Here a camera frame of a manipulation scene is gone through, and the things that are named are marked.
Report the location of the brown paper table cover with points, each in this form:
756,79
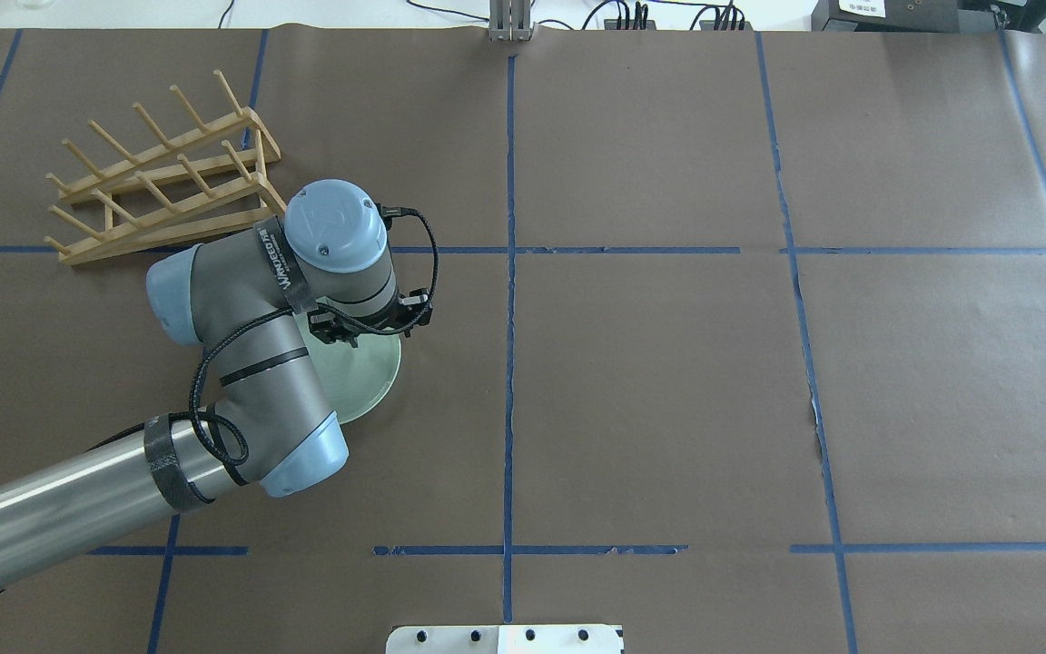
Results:
740,343

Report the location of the aluminium frame post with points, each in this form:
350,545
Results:
510,21

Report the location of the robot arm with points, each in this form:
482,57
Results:
257,413

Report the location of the light green plate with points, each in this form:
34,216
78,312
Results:
357,378

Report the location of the wooden plate rack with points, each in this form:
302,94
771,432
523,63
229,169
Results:
210,181

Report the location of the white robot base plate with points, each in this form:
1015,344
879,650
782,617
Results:
507,638

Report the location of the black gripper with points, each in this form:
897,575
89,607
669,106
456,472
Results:
339,329

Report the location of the black box device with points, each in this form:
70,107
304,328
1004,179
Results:
937,17

